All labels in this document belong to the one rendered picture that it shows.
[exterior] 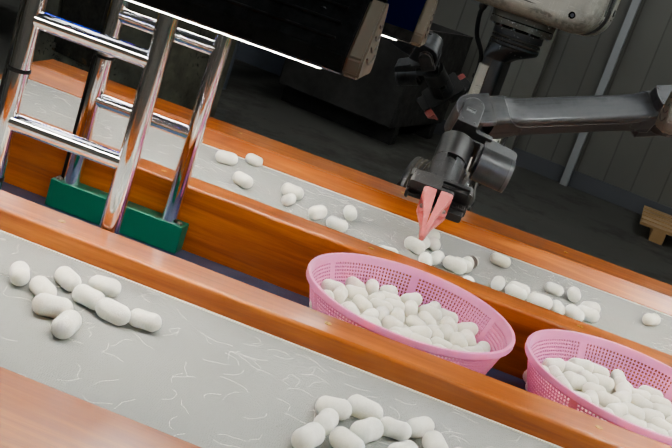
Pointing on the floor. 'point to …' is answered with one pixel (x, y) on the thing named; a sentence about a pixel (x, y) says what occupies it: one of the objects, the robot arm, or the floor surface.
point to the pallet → (656, 220)
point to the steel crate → (373, 91)
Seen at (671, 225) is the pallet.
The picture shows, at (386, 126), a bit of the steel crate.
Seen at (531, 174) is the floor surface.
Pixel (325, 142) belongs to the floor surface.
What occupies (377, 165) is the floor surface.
